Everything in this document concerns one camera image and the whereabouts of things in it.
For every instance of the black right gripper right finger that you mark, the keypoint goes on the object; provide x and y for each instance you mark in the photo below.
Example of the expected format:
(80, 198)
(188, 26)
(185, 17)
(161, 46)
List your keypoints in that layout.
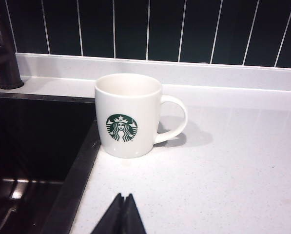
(133, 219)

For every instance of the dark metal kitchen faucet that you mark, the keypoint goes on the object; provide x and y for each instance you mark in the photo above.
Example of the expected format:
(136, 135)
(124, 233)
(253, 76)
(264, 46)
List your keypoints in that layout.
(7, 65)

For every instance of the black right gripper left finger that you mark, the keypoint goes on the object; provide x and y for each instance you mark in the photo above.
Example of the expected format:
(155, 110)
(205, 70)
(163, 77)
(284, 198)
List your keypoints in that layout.
(112, 219)

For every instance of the black undermount kitchen sink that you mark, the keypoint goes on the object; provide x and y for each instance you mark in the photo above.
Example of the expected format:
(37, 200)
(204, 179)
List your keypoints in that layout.
(35, 136)

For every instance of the white Starbucks ceramic mug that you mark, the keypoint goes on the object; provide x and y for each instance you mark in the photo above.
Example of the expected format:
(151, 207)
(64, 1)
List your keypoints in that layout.
(125, 102)

